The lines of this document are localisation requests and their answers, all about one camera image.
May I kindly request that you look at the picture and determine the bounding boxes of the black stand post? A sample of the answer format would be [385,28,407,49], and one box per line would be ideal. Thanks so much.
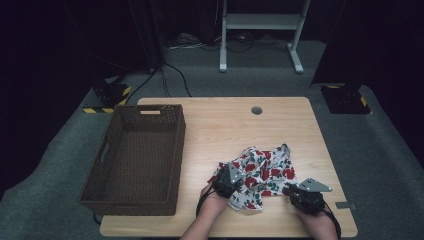
[146,0,165,72]

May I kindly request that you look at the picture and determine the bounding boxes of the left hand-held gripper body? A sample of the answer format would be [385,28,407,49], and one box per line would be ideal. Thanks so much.
[213,162,244,199]

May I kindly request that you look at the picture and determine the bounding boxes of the right hand-held gripper cable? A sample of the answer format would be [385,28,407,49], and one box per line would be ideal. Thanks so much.
[322,201,342,240]

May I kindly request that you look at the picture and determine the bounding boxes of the brown wicker basket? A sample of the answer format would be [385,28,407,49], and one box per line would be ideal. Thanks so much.
[78,103,187,217]

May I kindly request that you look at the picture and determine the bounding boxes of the hand-held gripper cable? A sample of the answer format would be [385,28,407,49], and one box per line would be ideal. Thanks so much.
[195,184,214,218]
[322,201,342,240]

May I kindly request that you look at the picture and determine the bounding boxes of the black floor cable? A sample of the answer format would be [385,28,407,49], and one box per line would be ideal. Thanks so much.
[159,66,172,98]
[162,61,193,98]
[125,68,159,105]

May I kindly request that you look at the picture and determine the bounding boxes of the black coiled cable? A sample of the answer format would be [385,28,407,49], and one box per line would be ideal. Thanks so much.
[226,32,256,54]

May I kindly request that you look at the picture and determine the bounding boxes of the left hand-held gripper cable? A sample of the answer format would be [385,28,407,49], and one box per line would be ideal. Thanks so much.
[195,184,214,218]

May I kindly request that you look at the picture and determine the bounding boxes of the floral print shirt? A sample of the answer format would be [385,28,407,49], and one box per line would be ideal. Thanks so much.
[208,143,298,212]

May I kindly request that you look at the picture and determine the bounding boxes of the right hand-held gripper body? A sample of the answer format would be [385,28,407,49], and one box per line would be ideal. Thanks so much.
[288,177,333,215]

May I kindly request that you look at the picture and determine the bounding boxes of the person's right hand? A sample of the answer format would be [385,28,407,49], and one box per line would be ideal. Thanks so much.
[298,208,338,240]

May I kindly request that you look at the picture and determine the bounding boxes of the black stand base striped tape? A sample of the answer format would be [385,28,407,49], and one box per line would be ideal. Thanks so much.
[320,83,373,115]
[82,75,133,114]

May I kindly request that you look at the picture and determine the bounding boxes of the white metal stand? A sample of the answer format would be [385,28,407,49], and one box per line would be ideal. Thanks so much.
[218,0,312,74]

